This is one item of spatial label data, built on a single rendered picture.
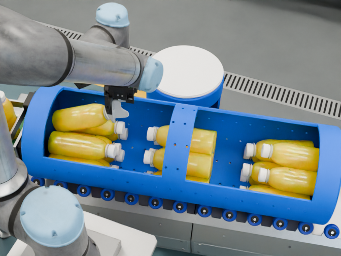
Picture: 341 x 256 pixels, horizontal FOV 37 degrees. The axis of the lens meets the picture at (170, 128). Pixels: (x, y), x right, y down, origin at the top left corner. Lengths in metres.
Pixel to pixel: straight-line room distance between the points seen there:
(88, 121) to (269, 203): 0.55
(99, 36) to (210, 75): 0.73
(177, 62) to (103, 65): 0.96
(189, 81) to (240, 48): 1.84
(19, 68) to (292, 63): 2.92
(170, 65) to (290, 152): 0.62
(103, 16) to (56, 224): 0.48
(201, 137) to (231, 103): 1.78
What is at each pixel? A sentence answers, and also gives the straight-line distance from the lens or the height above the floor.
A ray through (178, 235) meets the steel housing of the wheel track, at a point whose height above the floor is 0.85.
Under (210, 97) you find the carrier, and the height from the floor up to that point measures 1.01.
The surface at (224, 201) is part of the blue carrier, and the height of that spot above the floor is 1.08.
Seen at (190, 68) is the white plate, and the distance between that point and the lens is 1.85.
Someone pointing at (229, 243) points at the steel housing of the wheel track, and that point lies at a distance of 1.62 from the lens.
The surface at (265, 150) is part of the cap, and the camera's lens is 1.45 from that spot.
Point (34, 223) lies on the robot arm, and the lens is 1.02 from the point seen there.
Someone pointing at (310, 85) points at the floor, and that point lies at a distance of 3.44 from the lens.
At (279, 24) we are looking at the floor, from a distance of 3.89.
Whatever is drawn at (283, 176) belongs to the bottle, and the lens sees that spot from 1.43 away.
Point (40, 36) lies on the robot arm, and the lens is 0.79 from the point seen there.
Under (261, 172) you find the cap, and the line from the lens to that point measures 1.44.
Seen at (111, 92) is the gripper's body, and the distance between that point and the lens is 1.34.
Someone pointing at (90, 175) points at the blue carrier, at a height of 1.10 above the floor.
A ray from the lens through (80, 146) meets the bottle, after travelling 1.48.
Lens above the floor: 2.26
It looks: 48 degrees down
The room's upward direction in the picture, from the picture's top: 2 degrees clockwise
